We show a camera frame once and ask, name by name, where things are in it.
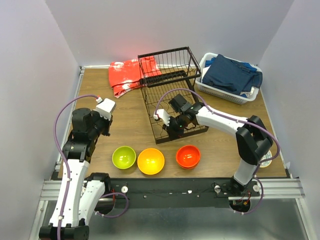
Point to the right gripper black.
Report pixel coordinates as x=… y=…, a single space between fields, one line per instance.
x=172 y=132

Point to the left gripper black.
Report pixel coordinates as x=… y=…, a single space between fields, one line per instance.
x=95 y=114

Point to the black wire dish rack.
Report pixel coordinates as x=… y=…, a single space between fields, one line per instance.
x=179 y=69

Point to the green bowl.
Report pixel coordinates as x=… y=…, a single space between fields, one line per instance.
x=124 y=157

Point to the red orange bowl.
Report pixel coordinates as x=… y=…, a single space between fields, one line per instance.
x=188 y=156

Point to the yellow orange bowl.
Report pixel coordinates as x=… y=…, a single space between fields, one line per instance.
x=151 y=161

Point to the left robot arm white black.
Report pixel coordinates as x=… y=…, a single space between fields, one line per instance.
x=75 y=206

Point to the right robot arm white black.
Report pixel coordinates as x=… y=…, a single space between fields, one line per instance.
x=252 y=139

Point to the red white folded cloth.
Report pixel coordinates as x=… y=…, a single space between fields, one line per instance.
x=125 y=76

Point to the white laundry basket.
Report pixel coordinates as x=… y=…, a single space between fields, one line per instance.
x=215 y=91

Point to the dark blue folded jeans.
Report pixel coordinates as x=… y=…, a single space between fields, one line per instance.
x=231 y=76

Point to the white cloth in basket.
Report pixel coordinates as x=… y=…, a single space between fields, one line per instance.
x=250 y=94

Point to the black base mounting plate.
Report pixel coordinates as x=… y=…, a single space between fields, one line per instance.
x=143 y=193

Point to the blue patterned ceramic bowl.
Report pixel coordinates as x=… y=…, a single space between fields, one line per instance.
x=266 y=160

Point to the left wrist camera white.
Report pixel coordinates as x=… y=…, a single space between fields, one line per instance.
x=105 y=107

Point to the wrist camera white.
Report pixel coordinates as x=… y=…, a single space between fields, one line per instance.
x=162 y=114
x=105 y=107

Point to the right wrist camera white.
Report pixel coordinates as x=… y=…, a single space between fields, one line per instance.
x=162 y=114

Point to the aluminium table edge rail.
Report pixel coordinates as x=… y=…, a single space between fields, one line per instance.
x=45 y=204

